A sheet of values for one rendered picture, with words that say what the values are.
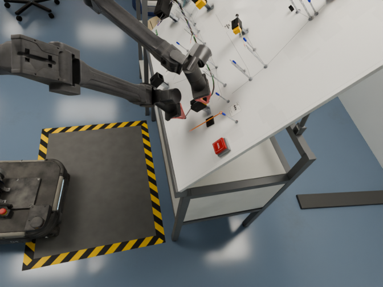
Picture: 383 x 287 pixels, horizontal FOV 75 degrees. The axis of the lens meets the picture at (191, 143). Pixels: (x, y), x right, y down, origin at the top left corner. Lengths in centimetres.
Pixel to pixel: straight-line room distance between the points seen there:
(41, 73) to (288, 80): 74
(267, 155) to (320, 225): 109
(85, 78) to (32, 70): 13
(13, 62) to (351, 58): 87
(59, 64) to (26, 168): 149
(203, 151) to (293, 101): 40
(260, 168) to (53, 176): 138
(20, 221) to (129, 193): 72
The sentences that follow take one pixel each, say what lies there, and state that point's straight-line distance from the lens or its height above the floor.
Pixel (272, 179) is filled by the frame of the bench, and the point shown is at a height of 80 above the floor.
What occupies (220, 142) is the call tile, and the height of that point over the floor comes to 112.
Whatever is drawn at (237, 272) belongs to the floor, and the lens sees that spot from 197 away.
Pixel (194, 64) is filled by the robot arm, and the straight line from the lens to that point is 89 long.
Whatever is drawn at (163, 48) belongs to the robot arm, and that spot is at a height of 137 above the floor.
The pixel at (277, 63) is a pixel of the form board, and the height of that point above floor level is 134.
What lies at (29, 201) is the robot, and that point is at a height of 26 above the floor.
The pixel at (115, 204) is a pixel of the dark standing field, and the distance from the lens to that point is 203.
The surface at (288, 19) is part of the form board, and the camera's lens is 111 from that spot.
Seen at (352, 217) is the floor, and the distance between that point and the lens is 257.
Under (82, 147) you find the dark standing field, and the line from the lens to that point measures 234.
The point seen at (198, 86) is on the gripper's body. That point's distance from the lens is 93.
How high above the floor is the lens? 187
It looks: 54 degrees down
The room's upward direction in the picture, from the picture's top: 12 degrees clockwise
